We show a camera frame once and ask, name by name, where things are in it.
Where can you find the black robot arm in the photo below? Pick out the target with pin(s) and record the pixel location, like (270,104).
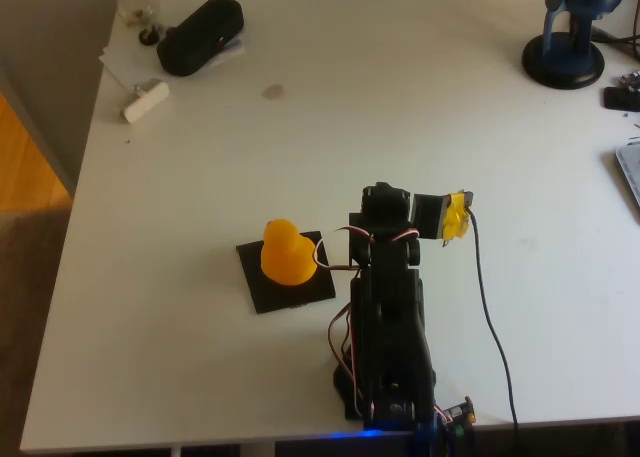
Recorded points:
(395,317)

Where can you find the blue table clamp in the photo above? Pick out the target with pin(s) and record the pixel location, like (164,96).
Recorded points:
(425,439)

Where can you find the black flat device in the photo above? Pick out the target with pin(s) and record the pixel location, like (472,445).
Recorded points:
(620,98)

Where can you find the grey laptop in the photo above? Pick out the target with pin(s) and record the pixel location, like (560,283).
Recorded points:
(630,172)

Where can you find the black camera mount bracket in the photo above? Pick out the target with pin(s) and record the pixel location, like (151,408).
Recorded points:
(427,214)

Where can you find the black zipped case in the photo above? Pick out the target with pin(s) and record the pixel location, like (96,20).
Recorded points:
(200,37)

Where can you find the white paper sheets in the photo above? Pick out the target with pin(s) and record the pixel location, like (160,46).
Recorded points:
(117,59)

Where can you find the white power bank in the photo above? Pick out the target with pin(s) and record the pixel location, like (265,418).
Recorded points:
(147,102)

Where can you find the blue desk microphone stand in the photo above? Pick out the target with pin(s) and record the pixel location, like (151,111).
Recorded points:
(562,59)

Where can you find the small black round object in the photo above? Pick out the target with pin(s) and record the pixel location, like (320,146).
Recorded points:
(148,36)

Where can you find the motor control board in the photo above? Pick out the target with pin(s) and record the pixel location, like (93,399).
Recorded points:
(457,413)

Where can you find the small electronics board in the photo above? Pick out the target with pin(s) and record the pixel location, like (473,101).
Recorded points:
(631,78)

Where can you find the black square mat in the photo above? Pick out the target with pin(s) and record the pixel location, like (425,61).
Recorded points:
(300,299)

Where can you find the yellow rubber duck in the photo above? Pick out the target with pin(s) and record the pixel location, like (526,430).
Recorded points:
(287,257)

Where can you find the yellow taped wrist camera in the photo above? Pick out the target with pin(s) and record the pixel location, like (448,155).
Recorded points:
(456,222)

